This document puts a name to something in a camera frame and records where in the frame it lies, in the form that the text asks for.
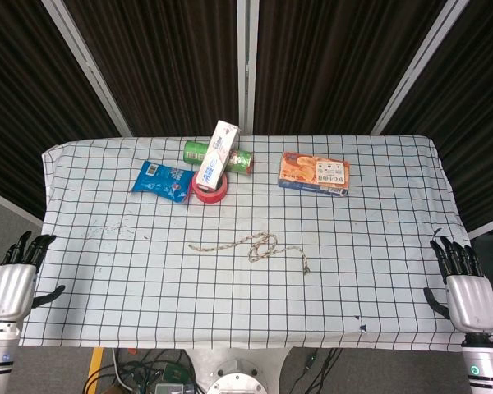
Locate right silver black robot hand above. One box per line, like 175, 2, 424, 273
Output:
422, 236, 493, 332

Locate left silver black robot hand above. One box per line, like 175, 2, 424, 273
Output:
0, 231, 66, 322

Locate beige braided rope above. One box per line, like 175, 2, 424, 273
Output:
187, 231, 312, 275

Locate white black checkered tablecloth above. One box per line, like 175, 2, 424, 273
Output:
18, 133, 493, 354

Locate dark ribbed partition panel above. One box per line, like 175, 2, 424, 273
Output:
384, 0, 493, 233
0, 0, 122, 221
63, 0, 239, 136
254, 0, 449, 135

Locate blue snack bag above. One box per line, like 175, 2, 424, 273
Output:
130, 159, 196, 204

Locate green circuit board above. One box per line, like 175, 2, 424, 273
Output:
164, 364, 187, 381

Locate orange blue biscuit box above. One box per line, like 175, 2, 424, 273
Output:
277, 151, 352, 198

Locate red tape roll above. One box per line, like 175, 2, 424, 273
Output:
191, 170, 230, 204

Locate white toothpaste box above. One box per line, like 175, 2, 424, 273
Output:
196, 119, 242, 192

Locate green cylindrical snack can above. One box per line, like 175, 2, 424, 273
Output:
183, 140, 255, 176

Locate grey partition base rail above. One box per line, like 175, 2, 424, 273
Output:
468, 223, 493, 240
0, 185, 44, 227

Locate thick white floor cable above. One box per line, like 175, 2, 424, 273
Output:
111, 347, 135, 391

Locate black floor cable tangle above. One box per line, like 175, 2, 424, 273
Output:
84, 348, 194, 394

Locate black floor cables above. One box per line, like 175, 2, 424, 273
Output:
299, 348, 344, 394

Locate grey partition frame post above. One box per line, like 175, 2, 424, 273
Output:
236, 0, 260, 136
369, 0, 470, 135
40, 0, 133, 137

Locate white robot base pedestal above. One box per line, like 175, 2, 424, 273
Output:
188, 348, 293, 394

